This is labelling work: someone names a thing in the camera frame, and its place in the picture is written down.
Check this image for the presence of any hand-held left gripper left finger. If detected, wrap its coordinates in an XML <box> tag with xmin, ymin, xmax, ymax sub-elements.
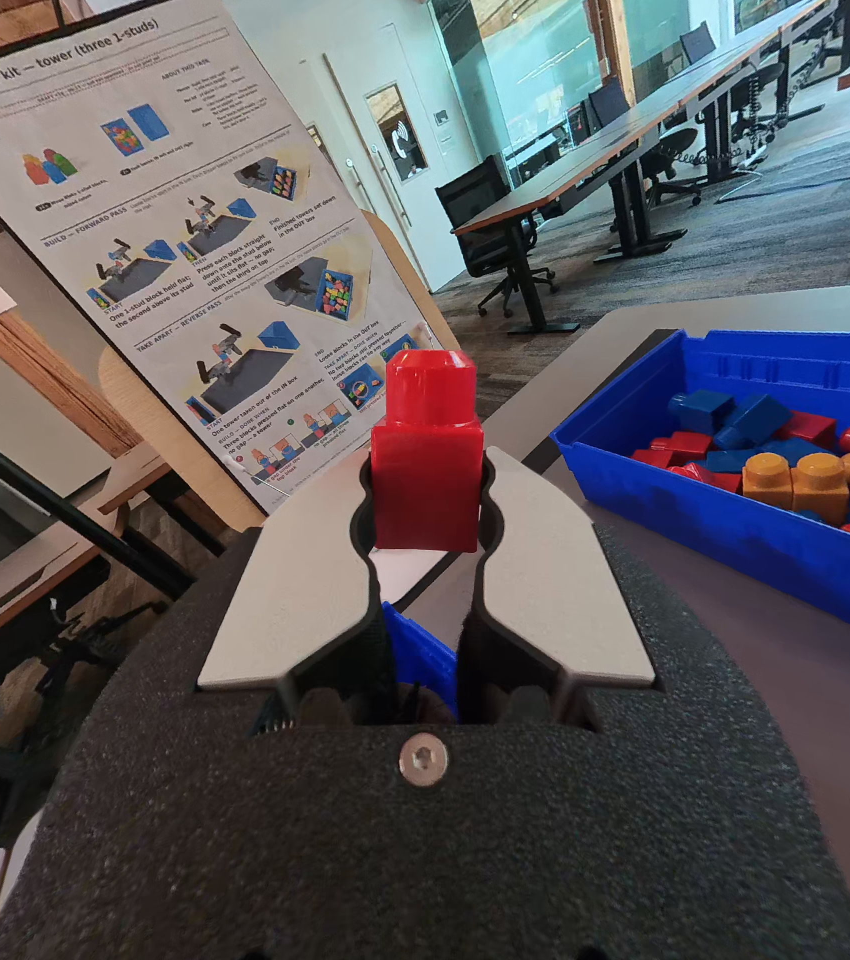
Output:
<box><xmin>196</xmin><ymin>450</ymin><xmax>398</xmax><ymax>725</ymax></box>

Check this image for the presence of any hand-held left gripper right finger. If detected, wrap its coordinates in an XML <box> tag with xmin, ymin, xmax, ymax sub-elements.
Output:
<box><xmin>461</xmin><ymin>447</ymin><xmax>657</xmax><ymax>725</ymax></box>

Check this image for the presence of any blue plastic bin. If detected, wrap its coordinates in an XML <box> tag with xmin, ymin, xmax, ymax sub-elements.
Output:
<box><xmin>548</xmin><ymin>328</ymin><xmax>850</xmax><ymax>648</ymax></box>
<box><xmin>382</xmin><ymin>600</ymin><xmax>461</xmax><ymax>717</ymax></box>

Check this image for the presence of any red mega block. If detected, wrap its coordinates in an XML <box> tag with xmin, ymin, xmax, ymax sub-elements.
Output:
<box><xmin>370</xmin><ymin>348</ymin><xmax>486</xmax><ymax>554</ymax></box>

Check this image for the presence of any pile of mega blocks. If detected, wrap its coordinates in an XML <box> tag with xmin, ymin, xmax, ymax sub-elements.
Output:
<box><xmin>631</xmin><ymin>388</ymin><xmax>850</xmax><ymax>554</ymax></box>

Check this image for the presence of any black tripod stand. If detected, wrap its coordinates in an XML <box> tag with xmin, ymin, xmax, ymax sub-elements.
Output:
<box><xmin>0</xmin><ymin>411</ymin><xmax>197</xmax><ymax>601</ymax></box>

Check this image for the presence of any wooden side table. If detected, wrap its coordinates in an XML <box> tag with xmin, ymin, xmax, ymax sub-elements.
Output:
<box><xmin>0</xmin><ymin>442</ymin><xmax>171</xmax><ymax>669</ymax></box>

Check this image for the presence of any black office chair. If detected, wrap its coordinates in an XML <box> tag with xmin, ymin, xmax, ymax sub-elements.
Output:
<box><xmin>638</xmin><ymin>126</ymin><xmax>705</xmax><ymax>209</ymax></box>
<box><xmin>434</xmin><ymin>153</ymin><xmax>563</xmax><ymax>320</ymax></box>

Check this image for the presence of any instruction poster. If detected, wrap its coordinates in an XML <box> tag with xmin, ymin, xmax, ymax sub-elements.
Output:
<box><xmin>0</xmin><ymin>0</ymin><xmax>441</xmax><ymax>519</ymax></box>

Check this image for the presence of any white door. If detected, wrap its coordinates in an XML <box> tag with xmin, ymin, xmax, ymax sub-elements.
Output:
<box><xmin>320</xmin><ymin>22</ymin><xmax>465</xmax><ymax>295</ymax></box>

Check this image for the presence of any long wooden office desk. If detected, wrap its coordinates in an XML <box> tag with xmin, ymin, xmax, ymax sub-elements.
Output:
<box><xmin>451</xmin><ymin>0</ymin><xmax>846</xmax><ymax>335</ymax></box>

